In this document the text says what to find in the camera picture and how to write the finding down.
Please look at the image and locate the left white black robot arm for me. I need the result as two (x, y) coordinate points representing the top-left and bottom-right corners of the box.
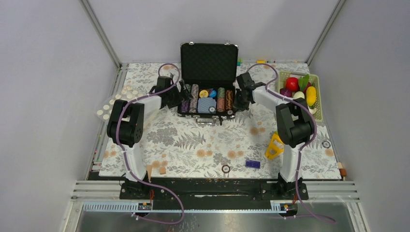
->
(106, 76), (191, 199)

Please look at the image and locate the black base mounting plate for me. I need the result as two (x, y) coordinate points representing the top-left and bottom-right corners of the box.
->
(119, 177), (309, 210)

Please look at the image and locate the green plastic basket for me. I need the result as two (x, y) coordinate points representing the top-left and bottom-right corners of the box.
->
(276, 71), (323, 122)

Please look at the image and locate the black poker chip case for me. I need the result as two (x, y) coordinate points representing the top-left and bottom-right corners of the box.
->
(177, 42), (239, 123)

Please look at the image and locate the wooden cone block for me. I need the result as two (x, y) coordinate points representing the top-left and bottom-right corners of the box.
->
(146, 165), (153, 183)

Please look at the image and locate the white toy mushroom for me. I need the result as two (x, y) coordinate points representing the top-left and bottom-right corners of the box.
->
(309, 107), (317, 115)

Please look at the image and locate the green toy leaf vegetable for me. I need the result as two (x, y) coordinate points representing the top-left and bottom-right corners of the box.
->
(298, 74), (310, 92)

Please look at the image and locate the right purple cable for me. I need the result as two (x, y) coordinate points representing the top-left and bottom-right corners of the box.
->
(247, 63), (337, 225)

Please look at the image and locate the brown wooden peg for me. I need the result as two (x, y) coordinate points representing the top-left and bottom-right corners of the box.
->
(337, 162), (347, 178)

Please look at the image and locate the purple cable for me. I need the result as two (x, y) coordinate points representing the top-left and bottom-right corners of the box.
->
(115, 63), (186, 225)
(247, 63), (337, 225)

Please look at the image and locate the red toy tomato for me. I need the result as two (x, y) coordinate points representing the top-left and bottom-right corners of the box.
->
(284, 77), (299, 92)

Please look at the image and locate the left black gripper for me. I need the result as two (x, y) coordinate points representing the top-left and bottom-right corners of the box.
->
(167, 81), (194, 109)

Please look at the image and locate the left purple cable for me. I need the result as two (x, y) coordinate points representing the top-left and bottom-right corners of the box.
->
(115, 63), (186, 225)

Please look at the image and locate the yellow toy corn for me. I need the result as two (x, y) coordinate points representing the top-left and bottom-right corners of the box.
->
(305, 86), (317, 107)

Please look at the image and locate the yellow triangular plastic tool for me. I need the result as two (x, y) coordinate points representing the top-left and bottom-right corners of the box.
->
(265, 131), (284, 160)

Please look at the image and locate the purple toy onion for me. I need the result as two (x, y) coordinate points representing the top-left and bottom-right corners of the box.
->
(279, 88), (293, 98)

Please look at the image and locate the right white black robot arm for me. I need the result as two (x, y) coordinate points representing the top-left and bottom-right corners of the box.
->
(234, 72), (316, 199)

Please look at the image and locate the clear dotted zip top bag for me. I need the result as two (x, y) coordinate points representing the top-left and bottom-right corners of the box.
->
(94, 85), (143, 122)

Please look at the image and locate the blue toy brick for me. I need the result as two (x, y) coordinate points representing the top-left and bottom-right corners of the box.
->
(245, 159), (261, 169)

